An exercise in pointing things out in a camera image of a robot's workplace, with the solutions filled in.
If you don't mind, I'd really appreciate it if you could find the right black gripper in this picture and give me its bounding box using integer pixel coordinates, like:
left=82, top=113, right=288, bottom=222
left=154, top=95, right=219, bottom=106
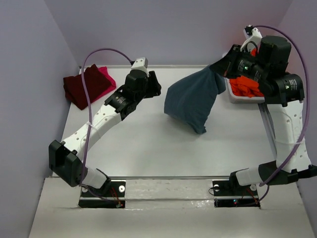
left=210, top=43, right=269, bottom=83

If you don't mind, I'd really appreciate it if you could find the teal blue t shirt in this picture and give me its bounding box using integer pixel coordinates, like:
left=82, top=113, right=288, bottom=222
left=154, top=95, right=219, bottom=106
left=163, top=66, right=226, bottom=135

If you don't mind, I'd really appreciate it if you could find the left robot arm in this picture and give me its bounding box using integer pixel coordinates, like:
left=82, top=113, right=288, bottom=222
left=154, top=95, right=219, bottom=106
left=49, top=69, right=161, bottom=196

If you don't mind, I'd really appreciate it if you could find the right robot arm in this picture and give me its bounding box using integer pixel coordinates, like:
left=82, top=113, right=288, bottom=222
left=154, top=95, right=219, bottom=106
left=210, top=36, right=317, bottom=194

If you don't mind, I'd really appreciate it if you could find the orange t shirt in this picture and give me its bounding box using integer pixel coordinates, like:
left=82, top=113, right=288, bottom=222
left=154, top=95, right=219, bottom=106
left=229, top=48, right=264, bottom=99

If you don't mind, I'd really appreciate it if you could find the white plastic basket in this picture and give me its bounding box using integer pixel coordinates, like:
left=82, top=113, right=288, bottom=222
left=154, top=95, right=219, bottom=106
left=225, top=78, right=264, bottom=104

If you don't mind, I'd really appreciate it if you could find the pink folded t shirt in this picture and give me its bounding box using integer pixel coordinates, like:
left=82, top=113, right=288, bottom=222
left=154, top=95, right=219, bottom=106
left=93, top=66, right=117, bottom=102

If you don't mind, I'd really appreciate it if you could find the dark red folded t shirt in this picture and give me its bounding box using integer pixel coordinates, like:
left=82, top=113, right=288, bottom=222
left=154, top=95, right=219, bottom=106
left=62, top=63, right=112, bottom=111

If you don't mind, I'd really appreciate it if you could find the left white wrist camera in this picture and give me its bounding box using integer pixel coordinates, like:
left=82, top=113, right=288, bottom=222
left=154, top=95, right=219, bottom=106
left=131, top=57, right=148, bottom=73

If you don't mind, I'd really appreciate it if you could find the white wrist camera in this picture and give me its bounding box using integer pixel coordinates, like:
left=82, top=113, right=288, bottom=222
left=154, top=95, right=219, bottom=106
left=240, top=25, right=262, bottom=52
left=131, top=57, right=148, bottom=73

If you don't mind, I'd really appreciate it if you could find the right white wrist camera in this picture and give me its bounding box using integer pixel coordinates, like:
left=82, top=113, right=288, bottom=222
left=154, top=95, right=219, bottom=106
left=240, top=25, right=262, bottom=52

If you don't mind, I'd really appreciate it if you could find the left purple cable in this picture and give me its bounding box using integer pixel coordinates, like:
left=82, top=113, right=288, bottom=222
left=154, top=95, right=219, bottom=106
left=79, top=48, right=133, bottom=186

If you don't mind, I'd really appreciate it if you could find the purple cable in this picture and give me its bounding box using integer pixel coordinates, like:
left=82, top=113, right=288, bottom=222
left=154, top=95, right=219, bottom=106
left=79, top=48, right=133, bottom=186
left=252, top=24, right=311, bottom=187

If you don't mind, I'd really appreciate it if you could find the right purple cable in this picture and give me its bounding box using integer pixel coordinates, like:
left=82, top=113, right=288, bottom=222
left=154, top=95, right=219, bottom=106
left=252, top=24, right=311, bottom=187

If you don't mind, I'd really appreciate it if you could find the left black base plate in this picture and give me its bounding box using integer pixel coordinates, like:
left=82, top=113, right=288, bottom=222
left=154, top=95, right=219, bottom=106
left=78, top=179, right=126, bottom=209

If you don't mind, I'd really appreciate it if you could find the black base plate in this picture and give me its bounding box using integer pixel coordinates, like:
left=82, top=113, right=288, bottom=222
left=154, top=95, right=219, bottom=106
left=208, top=180, right=261, bottom=208
left=78, top=179, right=126, bottom=209

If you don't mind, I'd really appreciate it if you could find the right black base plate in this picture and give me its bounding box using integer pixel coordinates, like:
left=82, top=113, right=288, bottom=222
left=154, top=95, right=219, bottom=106
left=208, top=180, right=261, bottom=208

